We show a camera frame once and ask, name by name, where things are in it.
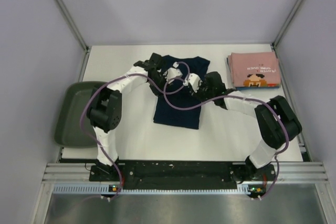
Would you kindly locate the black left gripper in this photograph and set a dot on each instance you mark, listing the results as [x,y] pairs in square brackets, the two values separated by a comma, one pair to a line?
[155,91]

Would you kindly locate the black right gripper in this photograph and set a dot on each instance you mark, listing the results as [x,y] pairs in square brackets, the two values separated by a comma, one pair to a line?
[198,94]

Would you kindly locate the navy blue t-shirt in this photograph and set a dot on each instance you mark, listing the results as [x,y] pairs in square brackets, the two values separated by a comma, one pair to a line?
[165,114]

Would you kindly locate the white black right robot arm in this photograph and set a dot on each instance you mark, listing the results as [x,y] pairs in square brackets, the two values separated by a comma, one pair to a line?
[277,122]

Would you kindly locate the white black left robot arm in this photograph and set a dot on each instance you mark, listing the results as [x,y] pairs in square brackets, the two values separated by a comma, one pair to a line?
[104,111]

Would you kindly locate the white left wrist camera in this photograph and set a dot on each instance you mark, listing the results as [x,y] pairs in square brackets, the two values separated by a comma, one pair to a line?
[172,73]

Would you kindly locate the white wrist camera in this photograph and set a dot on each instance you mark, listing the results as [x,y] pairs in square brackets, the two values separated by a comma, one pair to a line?
[172,73]
[193,82]

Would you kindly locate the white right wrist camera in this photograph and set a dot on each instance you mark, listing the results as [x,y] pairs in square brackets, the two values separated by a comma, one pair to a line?
[193,82]

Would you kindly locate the right aluminium frame post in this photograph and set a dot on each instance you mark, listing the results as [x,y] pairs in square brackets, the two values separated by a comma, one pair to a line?
[291,16]

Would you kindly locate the aluminium frame post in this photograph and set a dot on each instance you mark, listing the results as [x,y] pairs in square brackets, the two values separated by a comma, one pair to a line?
[291,16]
[71,24]

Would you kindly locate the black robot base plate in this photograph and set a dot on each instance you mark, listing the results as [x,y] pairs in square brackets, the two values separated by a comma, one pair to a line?
[176,175]

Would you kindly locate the left aluminium frame post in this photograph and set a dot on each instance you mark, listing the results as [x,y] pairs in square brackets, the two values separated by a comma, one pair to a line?
[71,24]

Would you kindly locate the aluminium front frame rail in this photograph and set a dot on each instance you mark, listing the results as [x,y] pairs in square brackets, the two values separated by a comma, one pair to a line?
[289,173]

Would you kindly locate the light blue slotted cable duct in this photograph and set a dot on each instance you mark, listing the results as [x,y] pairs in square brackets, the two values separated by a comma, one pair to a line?
[86,189]

